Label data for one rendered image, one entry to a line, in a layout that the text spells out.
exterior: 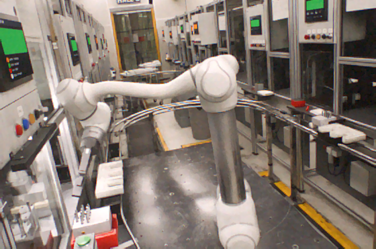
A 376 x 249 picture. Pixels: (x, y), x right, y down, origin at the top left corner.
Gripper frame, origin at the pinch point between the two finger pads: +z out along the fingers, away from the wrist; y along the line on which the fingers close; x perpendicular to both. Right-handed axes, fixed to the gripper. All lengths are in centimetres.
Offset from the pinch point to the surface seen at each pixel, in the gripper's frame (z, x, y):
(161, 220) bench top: -12, 41, -45
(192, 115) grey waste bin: -247, 110, -201
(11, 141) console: 8.5, -15.5, 35.2
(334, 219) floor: -49, 194, -85
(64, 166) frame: -34, -15, -44
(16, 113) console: -1.0, -18.0, 34.7
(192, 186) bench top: -40, 61, -54
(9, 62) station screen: -7, -21, 47
